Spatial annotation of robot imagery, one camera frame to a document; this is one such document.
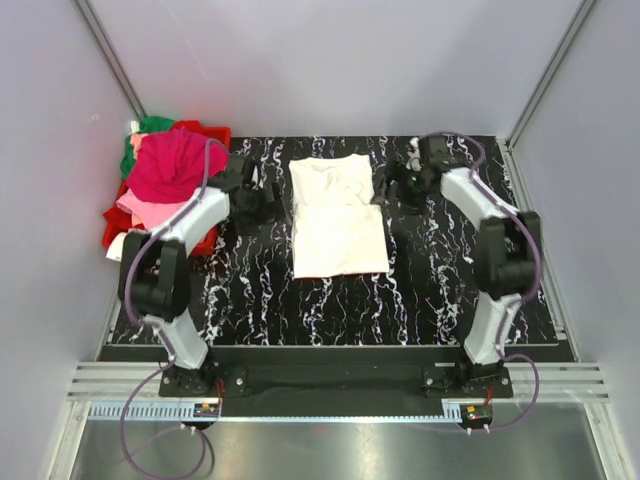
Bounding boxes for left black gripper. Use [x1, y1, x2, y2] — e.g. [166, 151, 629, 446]
[233, 181, 289, 237]

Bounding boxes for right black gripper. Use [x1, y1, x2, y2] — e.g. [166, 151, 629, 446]
[369, 160, 432, 217]

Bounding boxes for white coca-cola t-shirt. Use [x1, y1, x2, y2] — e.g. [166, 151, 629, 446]
[289, 154, 390, 279]

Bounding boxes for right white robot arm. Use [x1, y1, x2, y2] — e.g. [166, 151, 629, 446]
[379, 132, 543, 397]

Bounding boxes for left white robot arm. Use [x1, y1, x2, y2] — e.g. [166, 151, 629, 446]
[118, 155, 284, 396]

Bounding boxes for magenta t-shirt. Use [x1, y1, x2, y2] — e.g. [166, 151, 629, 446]
[125, 128, 229, 204]

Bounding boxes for light pink t-shirt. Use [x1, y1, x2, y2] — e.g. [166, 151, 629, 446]
[114, 159, 236, 236]

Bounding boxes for green t-shirt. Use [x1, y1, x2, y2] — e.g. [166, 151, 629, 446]
[120, 116, 176, 180]

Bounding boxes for red t-shirt in bin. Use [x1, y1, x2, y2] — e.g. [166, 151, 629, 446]
[102, 206, 132, 249]

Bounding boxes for white t-shirt in bin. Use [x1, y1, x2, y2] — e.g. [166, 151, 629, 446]
[106, 232, 127, 262]

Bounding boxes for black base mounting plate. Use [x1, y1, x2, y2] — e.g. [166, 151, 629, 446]
[159, 346, 513, 412]

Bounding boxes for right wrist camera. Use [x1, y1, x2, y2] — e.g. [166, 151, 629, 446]
[410, 134, 452, 167]

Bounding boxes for left aluminium frame post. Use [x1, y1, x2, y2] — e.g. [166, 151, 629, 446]
[71, 0, 147, 120]

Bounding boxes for aluminium frame post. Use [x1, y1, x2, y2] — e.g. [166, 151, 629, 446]
[505, 0, 599, 151]
[71, 0, 147, 120]

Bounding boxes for right aluminium frame post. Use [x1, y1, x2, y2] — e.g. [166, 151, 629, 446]
[505, 0, 599, 151]

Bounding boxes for white slotted cable duct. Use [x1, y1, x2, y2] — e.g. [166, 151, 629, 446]
[88, 400, 462, 424]

